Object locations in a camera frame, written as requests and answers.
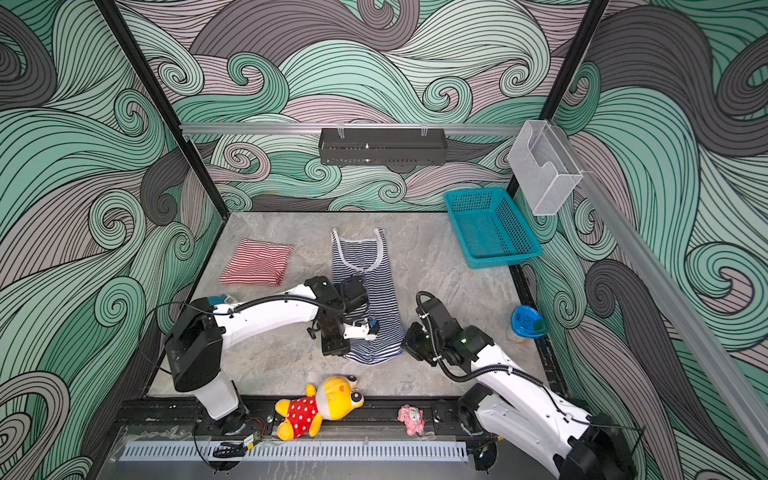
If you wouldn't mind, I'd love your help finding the blue white striped tank top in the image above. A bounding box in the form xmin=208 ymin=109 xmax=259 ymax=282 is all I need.
xmin=331 ymin=228 xmax=405 ymax=365

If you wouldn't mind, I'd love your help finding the red white striped tank top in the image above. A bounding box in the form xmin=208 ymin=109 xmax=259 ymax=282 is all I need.
xmin=220 ymin=238 xmax=294 ymax=287

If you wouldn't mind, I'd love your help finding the teal plastic basket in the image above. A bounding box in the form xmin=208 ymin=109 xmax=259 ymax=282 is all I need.
xmin=444 ymin=188 xmax=542 ymax=270

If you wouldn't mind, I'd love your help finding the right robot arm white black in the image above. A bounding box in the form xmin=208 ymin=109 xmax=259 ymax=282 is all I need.
xmin=402 ymin=291 xmax=638 ymax=479

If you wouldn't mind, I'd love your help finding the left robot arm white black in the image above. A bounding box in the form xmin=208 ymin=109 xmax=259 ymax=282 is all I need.
xmin=165 ymin=276 xmax=380 ymax=435

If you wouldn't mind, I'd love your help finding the yellow plush toy red dress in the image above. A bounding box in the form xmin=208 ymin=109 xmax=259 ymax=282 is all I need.
xmin=275 ymin=375 xmax=364 ymax=441

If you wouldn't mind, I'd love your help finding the small pink plush toy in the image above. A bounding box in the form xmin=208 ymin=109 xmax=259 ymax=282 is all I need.
xmin=397 ymin=405 xmax=426 ymax=436

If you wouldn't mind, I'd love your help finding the teal round lid left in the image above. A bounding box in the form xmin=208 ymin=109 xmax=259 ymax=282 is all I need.
xmin=207 ymin=294 xmax=230 ymax=306

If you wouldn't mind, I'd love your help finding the black perforated metal shelf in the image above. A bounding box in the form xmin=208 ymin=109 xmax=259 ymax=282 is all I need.
xmin=318 ymin=129 xmax=448 ymax=168

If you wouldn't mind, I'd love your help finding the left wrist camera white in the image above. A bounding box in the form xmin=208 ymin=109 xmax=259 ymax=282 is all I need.
xmin=343 ymin=320 xmax=380 ymax=341

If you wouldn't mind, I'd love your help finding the clear plastic wall bin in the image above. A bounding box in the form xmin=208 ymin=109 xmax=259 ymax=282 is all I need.
xmin=507 ymin=120 xmax=583 ymax=217

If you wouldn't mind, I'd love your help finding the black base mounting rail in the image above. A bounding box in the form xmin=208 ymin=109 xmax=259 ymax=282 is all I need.
xmin=113 ymin=394 xmax=541 ymax=442

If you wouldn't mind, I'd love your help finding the aluminium rail back wall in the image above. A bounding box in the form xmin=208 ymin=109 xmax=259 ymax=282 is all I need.
xmin=179 ymin=122 xmax=523 ymax=137

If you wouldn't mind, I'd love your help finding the aluminium rail wall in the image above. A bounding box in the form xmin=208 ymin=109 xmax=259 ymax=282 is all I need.
xmin=545 ymin=122 xmax=767 ymax=460
xmin=179 ymin=122 xmax=523 ymax=137

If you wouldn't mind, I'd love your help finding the white slotted cable duct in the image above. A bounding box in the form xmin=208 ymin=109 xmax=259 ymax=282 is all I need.
xmin=118 ymin=440 xmax=469 ymax=463

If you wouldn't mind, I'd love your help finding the aluminium rail right wall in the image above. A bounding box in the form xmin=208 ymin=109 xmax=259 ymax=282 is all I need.
xmin=545 ymin=122 xmax=767 ymax=460

